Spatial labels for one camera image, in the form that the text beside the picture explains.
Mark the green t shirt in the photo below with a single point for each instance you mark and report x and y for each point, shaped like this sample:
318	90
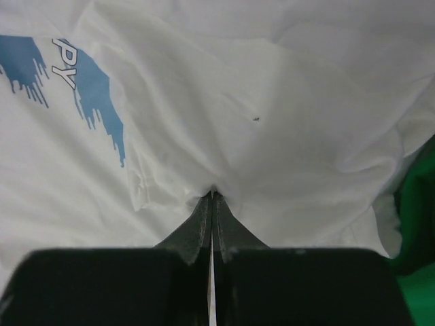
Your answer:
414	265

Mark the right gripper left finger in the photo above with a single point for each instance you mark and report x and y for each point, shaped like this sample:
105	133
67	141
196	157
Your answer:
162	285

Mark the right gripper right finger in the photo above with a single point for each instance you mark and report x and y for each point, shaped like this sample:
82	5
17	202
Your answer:
259	285

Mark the white printed t shirt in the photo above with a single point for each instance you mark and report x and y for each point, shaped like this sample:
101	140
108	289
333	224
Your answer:
116	116

